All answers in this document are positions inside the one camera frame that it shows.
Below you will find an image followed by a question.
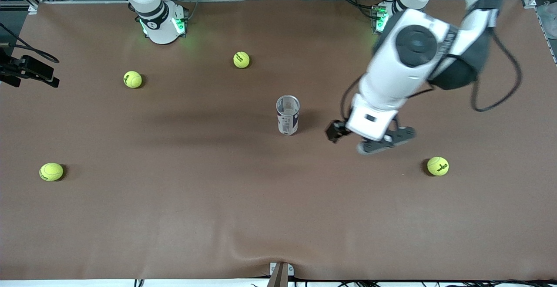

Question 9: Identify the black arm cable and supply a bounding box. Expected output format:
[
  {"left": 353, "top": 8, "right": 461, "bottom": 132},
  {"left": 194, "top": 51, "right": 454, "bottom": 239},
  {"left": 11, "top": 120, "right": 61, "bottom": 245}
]
[
  {"left": 341, "top": 29, "right": 522, "bottom": 124},
  {"left": 0, "top": 21, "right": 60, "bottom": 64}
]

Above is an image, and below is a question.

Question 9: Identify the white blue tennis ball can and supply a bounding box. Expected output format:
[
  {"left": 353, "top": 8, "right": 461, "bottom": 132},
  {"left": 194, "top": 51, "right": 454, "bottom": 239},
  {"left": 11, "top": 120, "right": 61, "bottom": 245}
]
[{"left": 276, "top": 95, "right": 301, "bottom": 136}]

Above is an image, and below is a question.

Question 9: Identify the metal table edge bracket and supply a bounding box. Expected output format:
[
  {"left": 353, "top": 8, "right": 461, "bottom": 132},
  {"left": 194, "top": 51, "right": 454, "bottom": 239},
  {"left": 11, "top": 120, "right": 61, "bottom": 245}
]
[{"left": 267, "top": 262, "right": 295, "bottom": 287}]

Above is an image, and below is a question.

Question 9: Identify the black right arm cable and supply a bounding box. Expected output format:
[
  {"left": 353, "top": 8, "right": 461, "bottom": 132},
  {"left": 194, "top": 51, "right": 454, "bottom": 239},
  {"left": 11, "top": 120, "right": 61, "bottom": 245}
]
[{"left": 0, "top": 21, "right": 60, "bottom": 64}]

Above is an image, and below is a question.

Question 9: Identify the white plastic bag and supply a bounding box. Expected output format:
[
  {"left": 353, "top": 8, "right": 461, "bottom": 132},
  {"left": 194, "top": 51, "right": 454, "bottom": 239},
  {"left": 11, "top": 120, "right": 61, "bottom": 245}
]
[{"left": 536, "top": 2, "right": 557, "bottom": 39}]

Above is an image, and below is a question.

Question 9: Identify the yellow tennis ball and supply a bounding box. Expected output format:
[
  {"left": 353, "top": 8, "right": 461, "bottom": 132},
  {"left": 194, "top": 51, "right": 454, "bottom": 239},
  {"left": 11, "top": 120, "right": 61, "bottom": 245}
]
[
  {"left": 123, "top": 71, "right": 143, "bottom": 89},
  {"left": 233, "top": 51, "right": 251, "bottom": 69},
  {"left": 427, "top": 157, "right": 450, "bottom": 176},
  {"left": 39, "top": 162, "right": 64, "bottom": 182}
]

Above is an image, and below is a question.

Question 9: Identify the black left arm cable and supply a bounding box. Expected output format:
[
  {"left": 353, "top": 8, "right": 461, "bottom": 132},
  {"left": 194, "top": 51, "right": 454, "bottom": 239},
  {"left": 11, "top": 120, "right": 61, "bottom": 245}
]
[{"left": 341, "top": 29, "right": 522, "bottom": 124}]

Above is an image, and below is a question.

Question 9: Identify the brown table cover mat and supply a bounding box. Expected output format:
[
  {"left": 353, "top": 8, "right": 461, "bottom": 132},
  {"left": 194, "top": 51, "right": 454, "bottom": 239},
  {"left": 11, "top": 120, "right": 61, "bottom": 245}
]
[{"left": 0, "top": 0, "right": 557, "bottom": 281}]

